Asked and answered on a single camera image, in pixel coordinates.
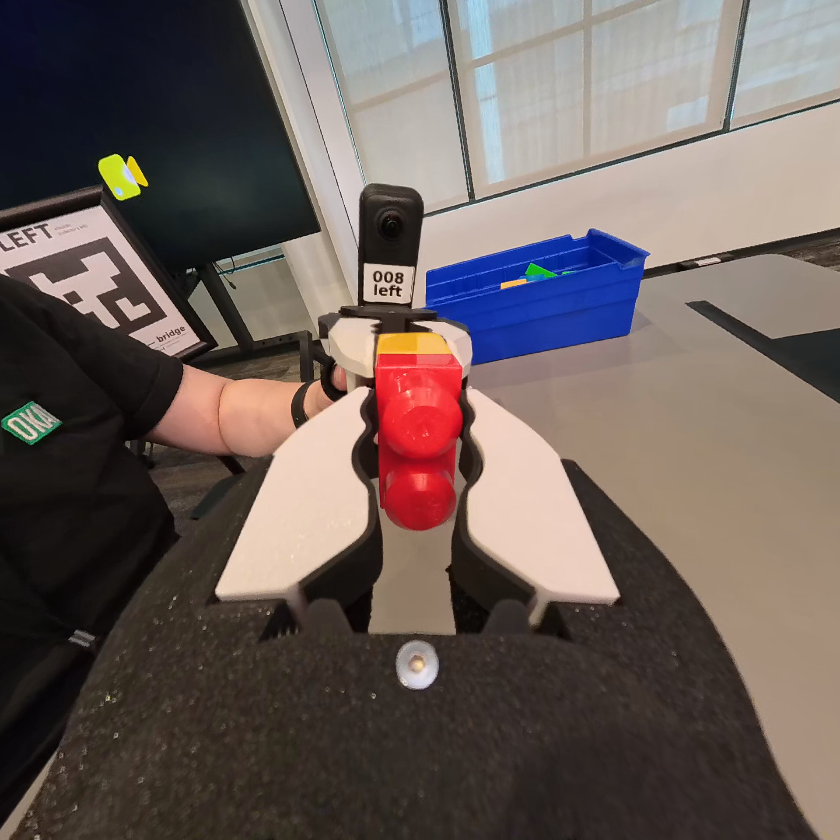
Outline grey desk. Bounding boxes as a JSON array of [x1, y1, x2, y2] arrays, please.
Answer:
[[459, 252, 840, 840]]

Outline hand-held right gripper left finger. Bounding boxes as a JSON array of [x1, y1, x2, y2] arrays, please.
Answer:
[[215, 386, 385, 631]]

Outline yellow one-stud block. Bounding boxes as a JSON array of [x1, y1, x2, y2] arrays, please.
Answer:
[[376, 333, 454, 358]]

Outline person's left hand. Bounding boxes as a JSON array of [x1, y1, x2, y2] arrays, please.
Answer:
[[303, 364, 352, 424]]

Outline black monitor stand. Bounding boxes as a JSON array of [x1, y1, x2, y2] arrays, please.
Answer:
[[172, 261, 317, 370]]

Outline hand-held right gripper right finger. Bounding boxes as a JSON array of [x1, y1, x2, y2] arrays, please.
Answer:
[[449, 387, 622, 631]]

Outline person's left forearm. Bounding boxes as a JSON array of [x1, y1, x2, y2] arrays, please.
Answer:
[[144, 363, 304, 458]]

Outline framed marker sign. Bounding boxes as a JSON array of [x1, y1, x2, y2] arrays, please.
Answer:
[[0, 185, 219, 360]]

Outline large window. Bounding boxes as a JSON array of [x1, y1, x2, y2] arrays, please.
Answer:
[[314, 0, 840, 202]]

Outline black monitor screen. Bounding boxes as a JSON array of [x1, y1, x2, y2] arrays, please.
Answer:
[[0, 0, 322, 271]]

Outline pile of coloured blocks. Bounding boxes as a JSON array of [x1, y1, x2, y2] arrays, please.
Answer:
[[500, 262, 580, 291]]

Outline blue plastic bin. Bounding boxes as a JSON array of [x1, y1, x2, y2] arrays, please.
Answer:
[[425, 228, 651, 366]]

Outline person's black trousers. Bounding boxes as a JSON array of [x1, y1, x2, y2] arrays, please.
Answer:
[[0, 630, 106, 813]]

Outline black desk plate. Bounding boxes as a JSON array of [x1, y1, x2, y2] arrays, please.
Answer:
[[686, 301, 840, 389]]

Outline person in black shirt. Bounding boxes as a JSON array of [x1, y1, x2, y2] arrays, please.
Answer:
[[0, 276, 186, 647]]

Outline red two-stud block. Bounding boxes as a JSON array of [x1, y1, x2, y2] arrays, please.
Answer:
[[375, 353, 466, 531]]

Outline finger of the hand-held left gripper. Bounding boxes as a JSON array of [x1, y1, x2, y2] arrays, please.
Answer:
[[327, 318, 380, 395], [433, 320, 475, 383]]

